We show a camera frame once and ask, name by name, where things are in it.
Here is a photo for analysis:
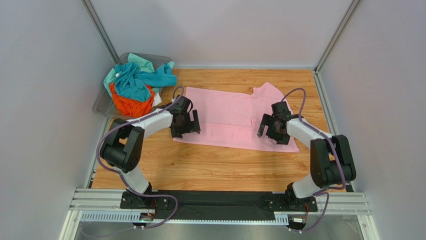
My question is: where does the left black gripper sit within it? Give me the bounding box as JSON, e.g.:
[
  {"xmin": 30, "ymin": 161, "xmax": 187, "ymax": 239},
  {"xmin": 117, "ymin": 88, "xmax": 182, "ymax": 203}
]
[{"xmin": 171, "ymin": 109, "xmax": 201, "ymax": 138}]

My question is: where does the pink t shirt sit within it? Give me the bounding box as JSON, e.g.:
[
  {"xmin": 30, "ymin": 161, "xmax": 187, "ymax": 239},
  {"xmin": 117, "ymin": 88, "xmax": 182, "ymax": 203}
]
[{"xmin": 173, "ymin": 82, "xmax": 300, "ymax": 153}]

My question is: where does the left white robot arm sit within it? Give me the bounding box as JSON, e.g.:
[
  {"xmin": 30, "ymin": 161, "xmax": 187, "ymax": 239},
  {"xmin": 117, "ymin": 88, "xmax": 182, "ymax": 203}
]
[{"xmin": 96, "ymin": 95, "xmax": 201, "ymax": 197}]

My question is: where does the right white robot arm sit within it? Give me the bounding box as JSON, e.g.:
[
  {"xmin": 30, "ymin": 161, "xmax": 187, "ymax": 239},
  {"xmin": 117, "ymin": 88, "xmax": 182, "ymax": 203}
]
[{"xmin": 257, "ymin": 101, "xmax": 357, "ymax": 199}]

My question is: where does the white t shirt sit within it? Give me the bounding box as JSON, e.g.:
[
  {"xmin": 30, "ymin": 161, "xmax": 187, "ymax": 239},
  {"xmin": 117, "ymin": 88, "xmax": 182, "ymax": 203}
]
[{"xmin": 152, "ymin": 92, "xmax": 163, "ymax": 107}]

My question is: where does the orange t shirt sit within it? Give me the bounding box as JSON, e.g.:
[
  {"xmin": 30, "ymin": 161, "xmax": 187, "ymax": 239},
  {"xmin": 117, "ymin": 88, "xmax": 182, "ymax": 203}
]
[{"xmin": 109, "ymin": 83, "xmax": 155, "ymax": 118}]

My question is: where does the teal blue t shirt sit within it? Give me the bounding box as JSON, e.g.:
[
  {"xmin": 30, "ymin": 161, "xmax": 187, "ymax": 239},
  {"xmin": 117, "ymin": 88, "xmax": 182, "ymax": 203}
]
[{"xmin": 114, "ymin": 61, "xmax": 177, "ymax": 102}]

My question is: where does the mint green t shirt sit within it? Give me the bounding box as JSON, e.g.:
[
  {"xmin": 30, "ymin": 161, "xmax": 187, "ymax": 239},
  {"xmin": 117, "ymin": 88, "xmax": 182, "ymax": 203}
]
[{"xmin": 103, "ymin": 52, "xmax": 156, "ymax": 96}]

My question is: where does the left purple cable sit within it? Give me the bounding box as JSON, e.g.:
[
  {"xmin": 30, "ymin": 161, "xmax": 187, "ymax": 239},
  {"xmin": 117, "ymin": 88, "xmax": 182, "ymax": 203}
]
[{"xmin": 95, "ymin": 86, "xmax": 186, "ymax": 230}]

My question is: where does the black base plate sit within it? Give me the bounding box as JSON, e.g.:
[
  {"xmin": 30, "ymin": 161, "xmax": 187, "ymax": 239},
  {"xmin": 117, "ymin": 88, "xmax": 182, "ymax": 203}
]
[{"xmin": 120, "ymin": 190, "xmax": 318, "ymax": 221}]

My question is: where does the aluminium frame rail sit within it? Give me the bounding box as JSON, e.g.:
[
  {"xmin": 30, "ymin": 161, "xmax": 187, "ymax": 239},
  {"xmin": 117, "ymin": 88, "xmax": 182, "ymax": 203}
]
[{"xmin": 59, "ymin": 188, "xmax": 380, "ymax": 240}]

